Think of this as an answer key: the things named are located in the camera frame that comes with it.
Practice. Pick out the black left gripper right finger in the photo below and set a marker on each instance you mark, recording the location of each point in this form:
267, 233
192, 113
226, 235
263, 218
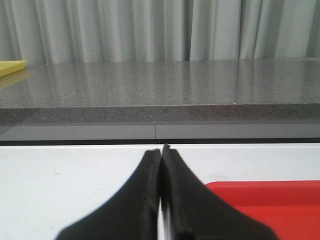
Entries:
192, 212

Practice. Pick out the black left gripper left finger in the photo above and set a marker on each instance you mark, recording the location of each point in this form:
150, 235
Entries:
130, 214

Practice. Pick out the red plastic tray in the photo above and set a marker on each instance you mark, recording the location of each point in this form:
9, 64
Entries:
290, 208

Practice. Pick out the grey stone counter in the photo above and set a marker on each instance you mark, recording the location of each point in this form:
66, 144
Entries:
217, 99

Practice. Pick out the yellow tray on counter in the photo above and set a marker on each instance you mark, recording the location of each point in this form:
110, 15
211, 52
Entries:
11, 66

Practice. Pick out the white pleated curtain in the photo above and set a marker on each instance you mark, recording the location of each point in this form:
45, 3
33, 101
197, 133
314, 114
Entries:
93, 31

